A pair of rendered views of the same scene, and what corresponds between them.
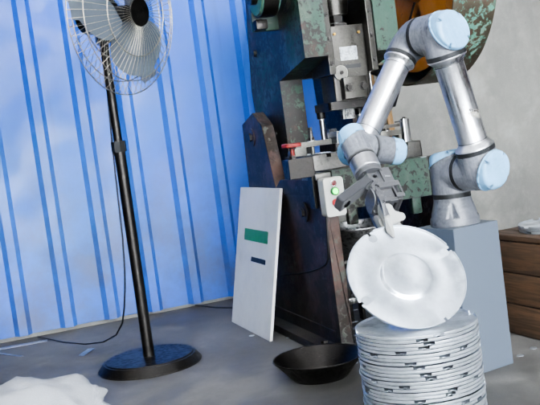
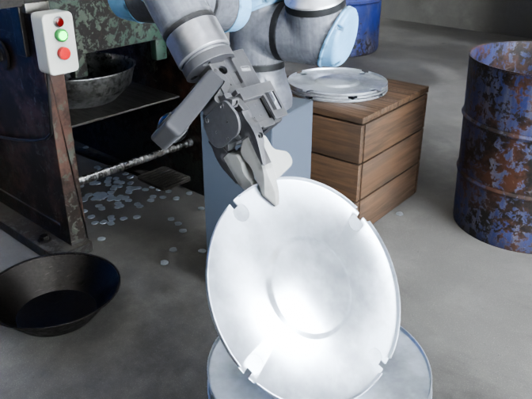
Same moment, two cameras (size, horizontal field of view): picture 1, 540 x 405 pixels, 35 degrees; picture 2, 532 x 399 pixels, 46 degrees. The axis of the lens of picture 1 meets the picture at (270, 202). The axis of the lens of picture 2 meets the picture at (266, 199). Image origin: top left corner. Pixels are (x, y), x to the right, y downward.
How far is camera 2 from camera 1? 1.52 m
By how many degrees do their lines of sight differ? 36
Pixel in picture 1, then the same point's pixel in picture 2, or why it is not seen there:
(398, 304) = (308, 355)
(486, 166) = (340, 35)
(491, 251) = (303, 144)
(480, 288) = not seen: hidden behind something
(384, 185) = (250, 94)
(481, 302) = not seen: hidden behind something
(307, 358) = (29, 279)
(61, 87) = not seen: outside the picture
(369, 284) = (252, 324)
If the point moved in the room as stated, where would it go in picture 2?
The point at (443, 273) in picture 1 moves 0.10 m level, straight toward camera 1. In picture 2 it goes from (362, 268) to (400, 310)
